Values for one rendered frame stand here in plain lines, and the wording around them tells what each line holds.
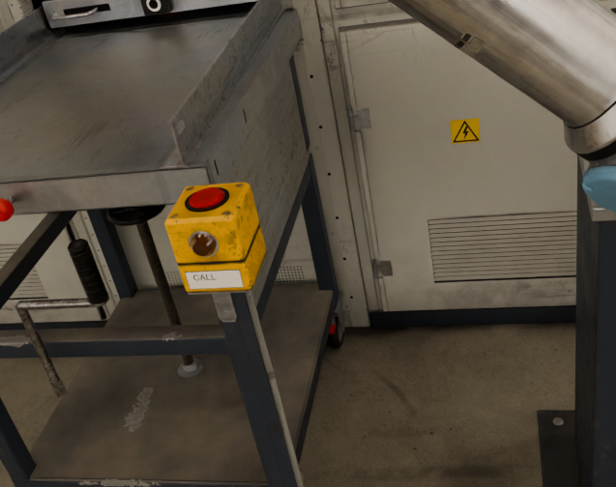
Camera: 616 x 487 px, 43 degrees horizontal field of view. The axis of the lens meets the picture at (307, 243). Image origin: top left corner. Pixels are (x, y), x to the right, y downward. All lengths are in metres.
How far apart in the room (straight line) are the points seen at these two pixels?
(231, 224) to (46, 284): 1.46
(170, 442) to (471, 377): 0.71
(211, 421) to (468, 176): 0.77
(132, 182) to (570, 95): 0.60
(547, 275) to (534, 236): 0.12
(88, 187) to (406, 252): 0.95
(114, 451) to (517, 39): 1.21
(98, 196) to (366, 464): 0.88
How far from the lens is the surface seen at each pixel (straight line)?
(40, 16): 1.90
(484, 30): 0.77
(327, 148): 1.79
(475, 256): 1.89
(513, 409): 1.82
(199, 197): 0.86
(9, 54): 1.77
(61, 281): 2.22
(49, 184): 1.18
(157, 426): 1.70
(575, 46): 0.79
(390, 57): 1.66
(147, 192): 1.12
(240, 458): 1.57
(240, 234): 0.84
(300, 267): 1.97
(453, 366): 1.92
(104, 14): 1.85
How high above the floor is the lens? 1.29
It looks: 32 degrees down
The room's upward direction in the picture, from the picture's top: 12 degrees counter-clockwise
